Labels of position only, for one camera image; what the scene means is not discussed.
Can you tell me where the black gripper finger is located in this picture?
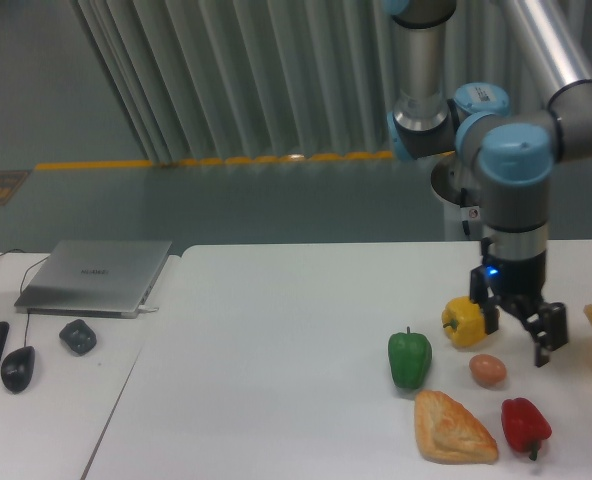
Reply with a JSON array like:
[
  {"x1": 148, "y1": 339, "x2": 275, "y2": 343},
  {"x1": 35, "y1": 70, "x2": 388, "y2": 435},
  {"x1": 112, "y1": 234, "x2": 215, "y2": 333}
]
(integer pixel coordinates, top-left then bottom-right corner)
[
  {"x1": 480, "y1": 297, "x2": 499, "y2": 334},
  {"x1": 534, "y1": 302, "x2": 569, "y2": 368}
]

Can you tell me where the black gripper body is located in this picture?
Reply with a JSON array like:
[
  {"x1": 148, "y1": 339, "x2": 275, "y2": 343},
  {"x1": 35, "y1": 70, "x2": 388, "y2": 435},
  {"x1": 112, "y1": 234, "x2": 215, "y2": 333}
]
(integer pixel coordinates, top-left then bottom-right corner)
[{"x1": 469, "y1": 238, "x2": 547, "y2": 330}]

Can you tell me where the triangular golden pastry bread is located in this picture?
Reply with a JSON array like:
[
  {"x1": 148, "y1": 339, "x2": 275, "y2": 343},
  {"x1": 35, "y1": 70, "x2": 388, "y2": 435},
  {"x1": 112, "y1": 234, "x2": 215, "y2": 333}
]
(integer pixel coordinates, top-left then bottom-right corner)
[{"x1": 414, "y1": 390, "x2": 499, "y2": 464}]

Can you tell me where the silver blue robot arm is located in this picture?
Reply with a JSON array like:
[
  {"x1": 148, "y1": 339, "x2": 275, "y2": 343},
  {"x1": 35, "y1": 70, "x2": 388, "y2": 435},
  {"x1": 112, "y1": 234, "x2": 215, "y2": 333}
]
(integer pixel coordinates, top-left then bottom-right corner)
[{"x1": 382, "y1": 1, "x2": 592, "y2": 366}]

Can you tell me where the yellow bell pepper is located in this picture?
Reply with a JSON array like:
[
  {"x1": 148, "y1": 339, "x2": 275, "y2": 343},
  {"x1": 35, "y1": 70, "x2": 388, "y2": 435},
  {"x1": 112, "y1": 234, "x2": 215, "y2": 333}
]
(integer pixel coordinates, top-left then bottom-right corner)
[{"x1": 441, "y1": 296, "x2": 498, "y2": 349}]

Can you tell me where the brown egg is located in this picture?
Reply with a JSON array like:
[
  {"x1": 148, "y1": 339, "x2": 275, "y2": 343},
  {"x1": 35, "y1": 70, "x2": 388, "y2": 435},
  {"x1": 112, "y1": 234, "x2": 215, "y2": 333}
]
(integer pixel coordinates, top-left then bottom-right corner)
[{"x1": 469, "y1": 354, "x2": 507, "y2": 386}]

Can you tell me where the green bell pepper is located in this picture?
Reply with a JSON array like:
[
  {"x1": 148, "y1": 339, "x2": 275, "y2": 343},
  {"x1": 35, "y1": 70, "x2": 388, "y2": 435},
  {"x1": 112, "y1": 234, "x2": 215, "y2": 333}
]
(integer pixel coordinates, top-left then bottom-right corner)
[{"x1": 387, "y1": 327, "x2": 433, "y2": 390}]

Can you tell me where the red bell pepper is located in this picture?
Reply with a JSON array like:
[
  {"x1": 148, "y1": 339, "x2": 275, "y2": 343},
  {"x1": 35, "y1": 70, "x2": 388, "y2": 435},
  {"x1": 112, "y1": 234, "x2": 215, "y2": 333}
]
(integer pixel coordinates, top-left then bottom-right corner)
[{"x1": 501, "y1": 397, "x2": 552, "y2": 461}]

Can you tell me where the small black case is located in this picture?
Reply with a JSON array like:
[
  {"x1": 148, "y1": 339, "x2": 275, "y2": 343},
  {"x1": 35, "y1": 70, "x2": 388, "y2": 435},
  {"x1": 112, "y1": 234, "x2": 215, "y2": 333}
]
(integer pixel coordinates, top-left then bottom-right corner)
[{"x1": 59, "y1": 319, "x2": 97, "y2": 356}]

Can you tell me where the silver closed laptop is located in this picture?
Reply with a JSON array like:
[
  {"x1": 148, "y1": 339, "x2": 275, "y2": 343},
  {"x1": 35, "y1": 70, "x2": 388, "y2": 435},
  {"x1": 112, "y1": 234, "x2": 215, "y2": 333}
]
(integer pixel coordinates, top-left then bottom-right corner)
[{"x1": 15, "y1": 240, "x2": 172, "y2": 318}]

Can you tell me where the black computer mouse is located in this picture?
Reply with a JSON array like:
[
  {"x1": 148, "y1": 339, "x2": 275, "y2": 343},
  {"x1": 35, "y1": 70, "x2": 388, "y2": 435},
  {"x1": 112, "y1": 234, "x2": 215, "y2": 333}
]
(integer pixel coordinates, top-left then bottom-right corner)
[{"x1": 1, "y1": 346, "x2": 36, "y2": 394}]

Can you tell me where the black cable on pedestal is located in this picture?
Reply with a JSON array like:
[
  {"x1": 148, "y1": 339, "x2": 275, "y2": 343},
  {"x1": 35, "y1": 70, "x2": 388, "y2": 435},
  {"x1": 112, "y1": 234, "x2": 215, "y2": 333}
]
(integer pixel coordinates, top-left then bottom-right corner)
[{"x1": 458, "y1": 186, "x2": 471, "y2": 238}]

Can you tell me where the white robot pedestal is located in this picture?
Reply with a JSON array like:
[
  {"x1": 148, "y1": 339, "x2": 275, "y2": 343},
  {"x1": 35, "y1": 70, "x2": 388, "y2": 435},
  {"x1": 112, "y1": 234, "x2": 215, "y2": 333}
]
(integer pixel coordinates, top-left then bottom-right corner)
[{"x1": 430, "y1": 152, "x2": 483, "y2": 241}]

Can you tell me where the black mouse cable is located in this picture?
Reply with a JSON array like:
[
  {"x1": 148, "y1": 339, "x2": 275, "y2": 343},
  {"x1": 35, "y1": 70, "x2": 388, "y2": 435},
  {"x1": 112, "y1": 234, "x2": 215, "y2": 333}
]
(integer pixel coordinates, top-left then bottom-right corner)
[{"x1": 19, "y1": 255, "x2": 52, "y2": 348}]

